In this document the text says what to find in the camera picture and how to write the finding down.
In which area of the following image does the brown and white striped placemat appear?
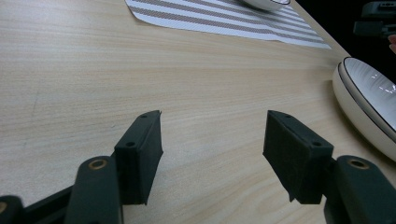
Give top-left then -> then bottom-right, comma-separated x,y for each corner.
124,0 -> 332,49

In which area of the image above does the white plate with grey inside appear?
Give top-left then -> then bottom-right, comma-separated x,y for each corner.
332,56 -> 396,162
239,0 -> 291,12

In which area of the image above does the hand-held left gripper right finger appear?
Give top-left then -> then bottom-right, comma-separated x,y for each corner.
262,109 -> 334,205

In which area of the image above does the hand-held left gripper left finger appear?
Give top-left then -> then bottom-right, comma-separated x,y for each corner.
113,109 -> 164,205

